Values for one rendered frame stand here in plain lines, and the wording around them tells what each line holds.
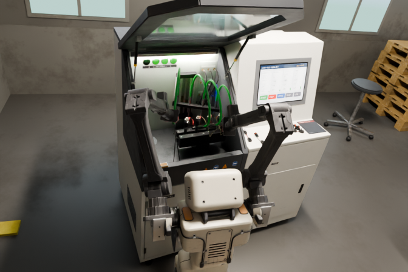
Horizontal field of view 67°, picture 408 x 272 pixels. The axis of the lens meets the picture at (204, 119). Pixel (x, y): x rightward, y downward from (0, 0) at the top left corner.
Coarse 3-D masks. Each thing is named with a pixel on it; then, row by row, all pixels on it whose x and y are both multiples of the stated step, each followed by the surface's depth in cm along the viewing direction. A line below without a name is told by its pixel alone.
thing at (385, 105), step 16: (384, 48) 464; (400, 48) 439; (384, 64) 466; (400, 64) 439; (384, 80) 467; (400, 80) 444; (368, 96) 495; (384, 96) 466; (400, 96) 460; (384, 112) 471; (400, 112) 453; (400, 128) 439
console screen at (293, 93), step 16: (256, 64) 206; (272, 64) 211; (288, 64) 216; (304, 64) 222; (256, 80) 210; (272, 80) 215; (288, 80) 221; (304, 80) 227; (256, 96) 214; (272, 96) 220; (288, 96) 226; (304, 96) 232
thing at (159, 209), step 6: (156, 198) 122; (162, 198) 122; (150, 204) 122; (156, 204) 121; (162, 204) 121; (150, 210) 120; (156, 210) 119; (162, 210) 120; (168, 210) 122; (150, 216) 118; (156, 216) 118; (162, 216) 119; (168, 216) 119; (174, 216) 120
